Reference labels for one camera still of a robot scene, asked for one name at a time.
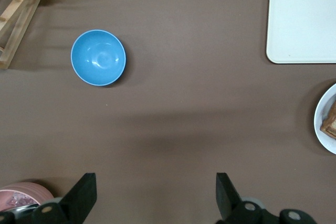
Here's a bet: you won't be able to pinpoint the wooden mug rack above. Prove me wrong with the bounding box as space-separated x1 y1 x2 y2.
0 0 55 70

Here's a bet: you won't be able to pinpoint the blue bowl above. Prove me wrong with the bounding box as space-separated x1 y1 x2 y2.
70 29 127 87

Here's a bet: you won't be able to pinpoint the white round plate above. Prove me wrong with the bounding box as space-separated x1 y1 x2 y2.
313 82 336 155

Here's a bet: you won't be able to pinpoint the clear ice cube pieces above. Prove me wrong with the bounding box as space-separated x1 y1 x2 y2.
6 192 39 208

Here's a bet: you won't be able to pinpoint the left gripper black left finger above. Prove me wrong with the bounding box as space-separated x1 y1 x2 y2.
31 173 97 224

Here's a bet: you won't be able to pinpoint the cream bear print tray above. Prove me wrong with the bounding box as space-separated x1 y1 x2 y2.
266 0 336 65

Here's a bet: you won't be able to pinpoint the pink bowl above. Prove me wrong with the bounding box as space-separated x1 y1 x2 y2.
0 181 55 213

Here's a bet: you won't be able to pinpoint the metal spoon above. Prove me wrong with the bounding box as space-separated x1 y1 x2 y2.
10 204 40 216

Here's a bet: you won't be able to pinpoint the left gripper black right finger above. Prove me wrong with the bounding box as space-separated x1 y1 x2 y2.
216 173 263 224

